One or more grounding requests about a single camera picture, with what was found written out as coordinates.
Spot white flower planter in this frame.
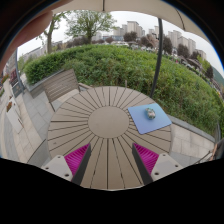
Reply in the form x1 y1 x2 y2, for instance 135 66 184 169
5 96 24 134

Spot round leafy tree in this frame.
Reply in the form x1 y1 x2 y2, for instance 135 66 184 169
64 9 118 44

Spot black curved umbrella pole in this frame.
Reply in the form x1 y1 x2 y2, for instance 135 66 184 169
149 17 164 99

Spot blue mouse pad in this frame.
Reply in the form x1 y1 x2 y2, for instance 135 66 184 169
127 102 173 136

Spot thin sparse tree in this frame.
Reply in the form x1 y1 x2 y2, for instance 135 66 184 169
38 11 69 54

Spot dark tall sign pillar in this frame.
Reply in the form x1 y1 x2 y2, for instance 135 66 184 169
8 49 27 96

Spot beige umbrella canopy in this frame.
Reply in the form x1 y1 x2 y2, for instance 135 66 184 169
49 0 211 43

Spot distant apartment buildings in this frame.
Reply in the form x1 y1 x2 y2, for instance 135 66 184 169
113 20 208 61

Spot slatted wooden chair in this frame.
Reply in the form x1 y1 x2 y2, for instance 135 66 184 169
43 68 81 113

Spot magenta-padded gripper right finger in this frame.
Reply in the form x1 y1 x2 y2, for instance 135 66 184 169
131 142 184 186

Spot green hedge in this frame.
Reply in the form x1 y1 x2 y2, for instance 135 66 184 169
23 44 224 138

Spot transparent green computer mouse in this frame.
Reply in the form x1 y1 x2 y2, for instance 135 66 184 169
144 107 157 120

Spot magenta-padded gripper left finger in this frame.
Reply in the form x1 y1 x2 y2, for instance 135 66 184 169
40 143 92 186

